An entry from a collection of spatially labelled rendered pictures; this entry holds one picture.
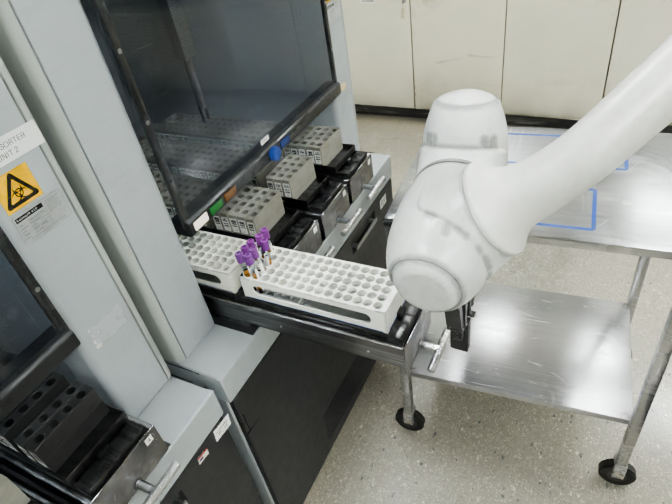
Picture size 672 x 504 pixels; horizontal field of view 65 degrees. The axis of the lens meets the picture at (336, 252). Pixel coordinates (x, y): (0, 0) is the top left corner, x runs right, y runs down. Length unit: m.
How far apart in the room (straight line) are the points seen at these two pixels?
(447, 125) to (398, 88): 2.73
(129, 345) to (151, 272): 0.12
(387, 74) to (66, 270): 2.75
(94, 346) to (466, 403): 1.23
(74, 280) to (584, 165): 0.66
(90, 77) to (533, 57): 2.56
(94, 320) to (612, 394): 1.22
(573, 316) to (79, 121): 1.38
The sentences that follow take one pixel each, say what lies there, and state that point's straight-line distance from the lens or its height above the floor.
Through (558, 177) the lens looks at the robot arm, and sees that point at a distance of 0.51.
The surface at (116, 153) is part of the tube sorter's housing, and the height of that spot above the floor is 1.16.
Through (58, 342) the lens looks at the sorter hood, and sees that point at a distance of 0.81.
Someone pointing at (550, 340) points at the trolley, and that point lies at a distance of 1.62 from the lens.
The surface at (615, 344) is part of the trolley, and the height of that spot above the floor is 0.28.
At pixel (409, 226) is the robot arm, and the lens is 0.51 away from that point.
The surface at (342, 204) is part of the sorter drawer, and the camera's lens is 1.28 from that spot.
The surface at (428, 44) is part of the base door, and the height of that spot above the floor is 0.47.
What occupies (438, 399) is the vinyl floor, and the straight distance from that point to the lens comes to 1.80.
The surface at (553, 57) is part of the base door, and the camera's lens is 3.07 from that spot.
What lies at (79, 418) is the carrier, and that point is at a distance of 0.90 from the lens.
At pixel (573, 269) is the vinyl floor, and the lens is 2.28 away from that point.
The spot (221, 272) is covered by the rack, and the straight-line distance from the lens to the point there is 1.01.
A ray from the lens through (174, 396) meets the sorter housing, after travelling 1.02.
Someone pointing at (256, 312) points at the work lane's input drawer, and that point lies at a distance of 1.00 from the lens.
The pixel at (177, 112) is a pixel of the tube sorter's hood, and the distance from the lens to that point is 0.91.
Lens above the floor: 1.48
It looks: 39 degrees down
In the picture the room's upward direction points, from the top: 10 degrees counter-clockwise
